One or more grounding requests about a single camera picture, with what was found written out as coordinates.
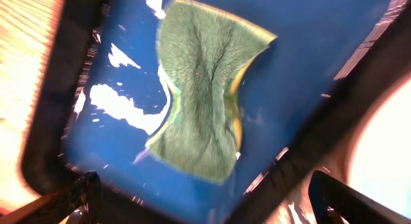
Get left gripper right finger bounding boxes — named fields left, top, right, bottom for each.
left=308, top=170, right=410, bottom=224

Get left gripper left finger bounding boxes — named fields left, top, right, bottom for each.
left=58, top=171, right=101, bottom=224

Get white plate blue stain front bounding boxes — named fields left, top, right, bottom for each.
left=347, top=76, right=410, bottom=218

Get green yellow sponge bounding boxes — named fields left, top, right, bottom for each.
left=146, top=0, right=275, bottom=184

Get blue water tray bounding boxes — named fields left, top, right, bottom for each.
left=63, top=0, right=391, bottom=223

